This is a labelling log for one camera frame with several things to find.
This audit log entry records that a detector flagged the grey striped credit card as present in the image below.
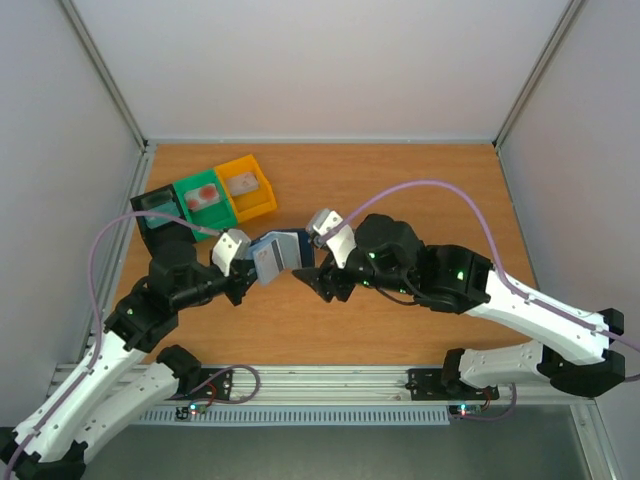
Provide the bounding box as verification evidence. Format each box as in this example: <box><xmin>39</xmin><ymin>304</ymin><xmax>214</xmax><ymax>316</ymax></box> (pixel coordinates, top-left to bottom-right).
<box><xmin>251</xmin><ymin>239</ymin><xmax>284</xmax><ymax>285</ymax></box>

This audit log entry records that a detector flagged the blue card holder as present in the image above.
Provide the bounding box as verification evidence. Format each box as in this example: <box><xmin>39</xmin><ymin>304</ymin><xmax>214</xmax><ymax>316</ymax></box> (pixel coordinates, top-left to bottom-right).
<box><xmin>248</xmin><ymin>229</ymin><xmax>315</xmax><ymax>273</ymax></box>

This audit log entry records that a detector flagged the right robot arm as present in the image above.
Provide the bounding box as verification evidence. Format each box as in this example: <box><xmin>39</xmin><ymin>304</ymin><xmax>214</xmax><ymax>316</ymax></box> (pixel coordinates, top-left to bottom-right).
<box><xmin>293</xmin><ymin>210</ymin><xmax>626</xmax><ymax>398</ymax></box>

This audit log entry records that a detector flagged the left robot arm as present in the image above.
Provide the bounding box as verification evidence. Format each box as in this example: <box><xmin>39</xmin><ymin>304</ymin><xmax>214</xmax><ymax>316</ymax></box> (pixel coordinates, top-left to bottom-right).
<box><xmin>1</xmin><ymin>230</ymin><xmax>256</xmax><ymax>479</ymax></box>

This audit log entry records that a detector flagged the red white card in bin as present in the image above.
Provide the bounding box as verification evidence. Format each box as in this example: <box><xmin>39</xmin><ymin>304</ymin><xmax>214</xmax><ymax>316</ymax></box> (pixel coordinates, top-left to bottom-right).
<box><xmin>183</xmin><ymin>183</ymin><xmax>221</xmax><ymax>212</ymax></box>

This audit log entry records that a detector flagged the card in yellow bin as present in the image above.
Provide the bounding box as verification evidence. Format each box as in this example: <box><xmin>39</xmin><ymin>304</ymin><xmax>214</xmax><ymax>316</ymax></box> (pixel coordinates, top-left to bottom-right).
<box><xmin>227</xmin><ymin>172</ymin><xmax>260</xmax><ymax>197</ymax></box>

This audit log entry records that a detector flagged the teal card in black bin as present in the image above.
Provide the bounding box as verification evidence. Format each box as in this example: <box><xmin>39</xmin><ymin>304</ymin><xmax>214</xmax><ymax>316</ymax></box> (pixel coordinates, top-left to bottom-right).
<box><xmin>143</xmin><ymin>201</ymin><xmax>180</xmax><ymax>230</ymax></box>

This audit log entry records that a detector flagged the yellow plastic bin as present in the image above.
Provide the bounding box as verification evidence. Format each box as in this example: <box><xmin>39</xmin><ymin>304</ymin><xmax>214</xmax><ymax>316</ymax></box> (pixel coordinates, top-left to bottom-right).
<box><xmin>214</xmin><ymin>155</ymin><xmax>278</xmax><ymax>223</ymax></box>

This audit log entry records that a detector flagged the green plastic bin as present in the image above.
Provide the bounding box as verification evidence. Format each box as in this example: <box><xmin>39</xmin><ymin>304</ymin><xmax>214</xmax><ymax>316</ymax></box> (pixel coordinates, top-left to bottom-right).
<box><xmin>173</xmin><ymin>169</ymin><xmax>238</xmax><ymax>230</ymax></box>

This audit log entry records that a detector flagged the black plastic bin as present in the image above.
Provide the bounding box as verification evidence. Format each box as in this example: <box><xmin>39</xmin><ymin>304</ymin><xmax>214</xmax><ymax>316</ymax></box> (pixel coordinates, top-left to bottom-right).
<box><xmin>130</xmin><ymin>184</ymin><xmax>195</xmax><ymax>254</ymax></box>

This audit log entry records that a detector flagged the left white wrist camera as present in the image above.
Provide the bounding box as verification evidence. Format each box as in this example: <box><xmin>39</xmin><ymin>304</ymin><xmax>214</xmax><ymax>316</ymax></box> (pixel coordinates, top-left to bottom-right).
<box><xmin>211</xmin><ymin>229</ymin><xmax>251</xmax><ymax>277</ymax></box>

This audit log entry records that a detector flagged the aluminium front rail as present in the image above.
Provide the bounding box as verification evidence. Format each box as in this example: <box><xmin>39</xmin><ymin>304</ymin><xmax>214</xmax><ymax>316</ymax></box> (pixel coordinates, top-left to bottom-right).
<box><xmin>45</xmin><ymin>363</ymin><xmax>595</xmax><ymax>406</ymax></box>

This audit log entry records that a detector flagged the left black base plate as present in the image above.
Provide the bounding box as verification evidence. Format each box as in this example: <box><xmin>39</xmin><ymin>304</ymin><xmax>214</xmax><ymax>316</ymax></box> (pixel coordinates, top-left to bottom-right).
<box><xmin>171</xmin><ymin>368</ymin><xmax>233</xmax><ymax>401</ymax></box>

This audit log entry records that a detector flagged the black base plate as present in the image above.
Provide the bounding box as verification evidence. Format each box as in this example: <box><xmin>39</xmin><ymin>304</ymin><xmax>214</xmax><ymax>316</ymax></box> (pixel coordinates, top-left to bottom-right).
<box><xmin>171</xmin><ymin>368</ymin><xmax>233</xmax><ymax>401</ymax></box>
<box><xmin>405</xmin><ymin>368</ymin><xmax>500</xmax><ymax>401</ymax></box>

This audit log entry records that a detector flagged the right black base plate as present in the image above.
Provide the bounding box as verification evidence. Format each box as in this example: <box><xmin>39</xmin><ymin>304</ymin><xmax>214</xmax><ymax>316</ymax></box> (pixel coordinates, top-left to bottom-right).
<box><xmin>405</xmin><ymin>368</ymin><xmax>500</xmax><ymax>401</ymax></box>

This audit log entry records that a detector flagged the grey slotted cable duct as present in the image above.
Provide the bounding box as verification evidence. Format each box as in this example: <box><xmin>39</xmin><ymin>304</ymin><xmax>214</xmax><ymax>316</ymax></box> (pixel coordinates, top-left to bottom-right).
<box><xmin>136</xmin><ymin>405</ymin><xmax>449</xmax><ymax>428</ymax></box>

